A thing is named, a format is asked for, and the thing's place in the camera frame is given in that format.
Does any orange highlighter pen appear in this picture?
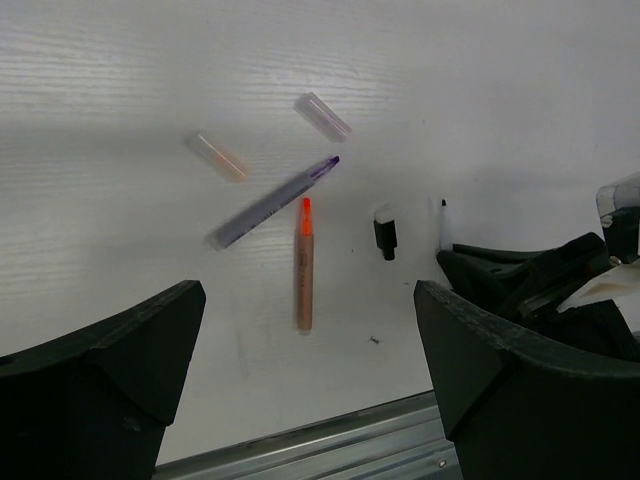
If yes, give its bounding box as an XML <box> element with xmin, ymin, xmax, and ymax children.
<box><xmin>295</xmin><ymin>197</ymin><xmax>314</xmax><ymax>333</ymax></box>

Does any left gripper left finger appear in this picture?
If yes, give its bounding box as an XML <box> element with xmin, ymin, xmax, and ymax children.
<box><xmin>1</xmin><ymin>280</ymin><xmax>206</xmax><ymax>479</ymax></box>

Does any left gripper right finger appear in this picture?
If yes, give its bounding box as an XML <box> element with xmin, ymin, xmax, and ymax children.
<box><xmin>414</xmin><ymin>281</ymin><xmax>639</xmax><ymax>479</ymax></box>

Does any purple highlighter pen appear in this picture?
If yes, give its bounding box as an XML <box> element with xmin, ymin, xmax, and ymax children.
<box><xmin>206</xmin><ymin>156</ymin><xmax>340</xmax><ymax>251</ymax></box>

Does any black pen cap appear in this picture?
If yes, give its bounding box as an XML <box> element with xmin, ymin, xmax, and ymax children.
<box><xmin>373</xmin><ymin>205</ymin><xmax>398</xmax><ymax>261</ymax></box>

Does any aluminium frame rail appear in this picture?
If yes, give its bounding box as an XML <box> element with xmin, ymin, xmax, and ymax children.
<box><xmin>153</xmin><ymin>391</ymin><xmax>463</xmax><ymax>479</ymax></box>

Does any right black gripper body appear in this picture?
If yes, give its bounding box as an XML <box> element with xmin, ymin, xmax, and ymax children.
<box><xmin>499</xmin><ymin>233</ymin><xmax>639</xmax><ymax>360</ymax></box>

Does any black marker pen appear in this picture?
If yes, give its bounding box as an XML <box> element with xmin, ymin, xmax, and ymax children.
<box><xmin>438</xmin><ymin>199</ymin><xmax>453</xmax><ymax>251</ymax></box>

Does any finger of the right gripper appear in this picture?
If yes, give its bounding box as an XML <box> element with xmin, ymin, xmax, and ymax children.
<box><xmin>436</xmin><ymin>244</ymin><xmax>540</xmax><ymax>310</ymax></box>

